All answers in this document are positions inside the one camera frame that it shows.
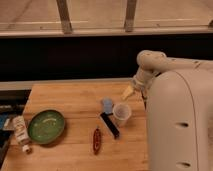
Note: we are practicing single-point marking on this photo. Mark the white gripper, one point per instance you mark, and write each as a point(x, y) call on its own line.
point(140, 82)

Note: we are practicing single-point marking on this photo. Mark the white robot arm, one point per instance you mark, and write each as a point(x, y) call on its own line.
point(178, 99)

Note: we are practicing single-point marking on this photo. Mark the black rectangular bar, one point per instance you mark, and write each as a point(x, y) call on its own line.
point(110, 125)

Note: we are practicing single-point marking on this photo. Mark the red pocket knife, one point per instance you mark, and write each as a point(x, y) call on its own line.
point(97, 138)

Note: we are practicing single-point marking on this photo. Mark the green bowl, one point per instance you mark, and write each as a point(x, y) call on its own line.
point(46, 126)

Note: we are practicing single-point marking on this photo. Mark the white tube with cap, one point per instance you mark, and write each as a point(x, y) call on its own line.
point(21, 134)

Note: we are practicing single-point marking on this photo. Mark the right metal railing post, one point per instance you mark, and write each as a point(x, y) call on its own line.
point(130, 15)

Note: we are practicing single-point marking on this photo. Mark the metal railing post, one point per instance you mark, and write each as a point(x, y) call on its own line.
point(64, 16)
point(130, 15)

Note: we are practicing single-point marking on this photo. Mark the left metal railing post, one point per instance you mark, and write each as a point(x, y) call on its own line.
point(64, 16)

